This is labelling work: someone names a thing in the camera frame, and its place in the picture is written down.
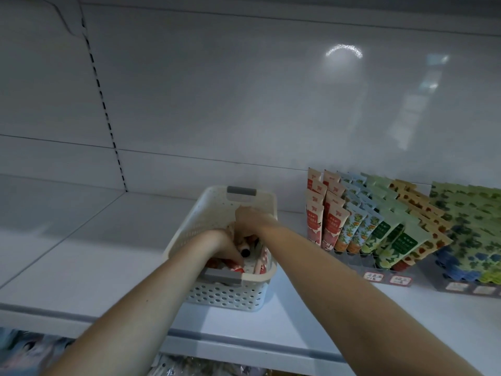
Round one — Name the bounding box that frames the white perforated plastic basket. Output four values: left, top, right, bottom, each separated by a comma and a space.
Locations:
163, 184, 280, 312

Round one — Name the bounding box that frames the white metal shelf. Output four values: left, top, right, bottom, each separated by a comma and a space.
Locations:
0, 0, 501, 376

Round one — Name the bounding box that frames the person's right hand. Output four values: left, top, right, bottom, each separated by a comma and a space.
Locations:
231, 206, 279, 241

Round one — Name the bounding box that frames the clear divider tray with labels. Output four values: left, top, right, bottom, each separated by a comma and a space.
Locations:
364, 270, 501, 298

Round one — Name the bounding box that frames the pile of snack packets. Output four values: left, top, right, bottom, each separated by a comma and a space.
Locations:
0, 328, 314, 376

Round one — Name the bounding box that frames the person's left forearm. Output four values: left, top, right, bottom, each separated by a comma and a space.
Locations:
43, 234, 236, 376

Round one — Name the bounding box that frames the person's left hand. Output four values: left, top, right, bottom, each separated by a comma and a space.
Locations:
199, 228, 245, 267

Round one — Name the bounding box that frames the person's right forearm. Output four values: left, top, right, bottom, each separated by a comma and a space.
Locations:
254, 221, 482, 376

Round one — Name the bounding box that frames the row of hand cream tubes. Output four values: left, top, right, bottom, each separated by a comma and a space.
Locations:
305, 167, 501, 285

